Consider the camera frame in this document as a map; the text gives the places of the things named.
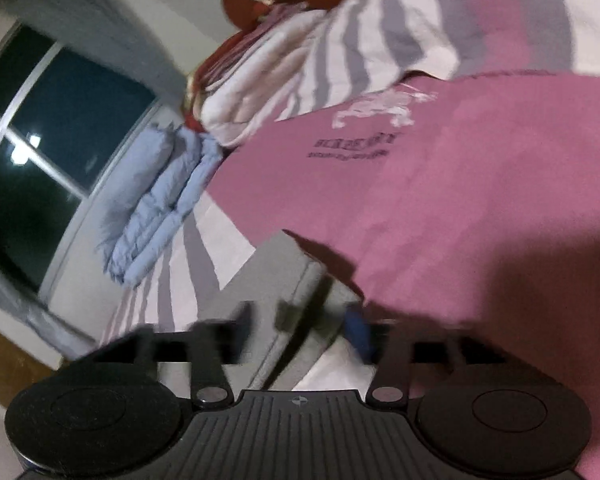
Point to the grey curtain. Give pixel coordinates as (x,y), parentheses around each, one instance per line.
(25,305)
(90,15)

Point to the stack of folded clothes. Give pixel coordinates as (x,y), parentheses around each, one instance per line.
(225,55)

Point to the folded light blue duvet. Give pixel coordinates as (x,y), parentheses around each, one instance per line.
(165,200)

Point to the striped pillow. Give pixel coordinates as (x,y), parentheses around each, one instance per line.
(430,15)

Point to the folded white blanket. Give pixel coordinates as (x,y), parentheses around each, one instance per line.
(260,80)

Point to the grey pants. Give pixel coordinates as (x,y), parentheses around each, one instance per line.
(280,280)

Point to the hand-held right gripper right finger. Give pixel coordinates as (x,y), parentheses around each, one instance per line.
(359,335)

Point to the window with white frame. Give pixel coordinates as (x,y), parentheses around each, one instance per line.
(55,150)

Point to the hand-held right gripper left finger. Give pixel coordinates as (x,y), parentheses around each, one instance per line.
(210,360)

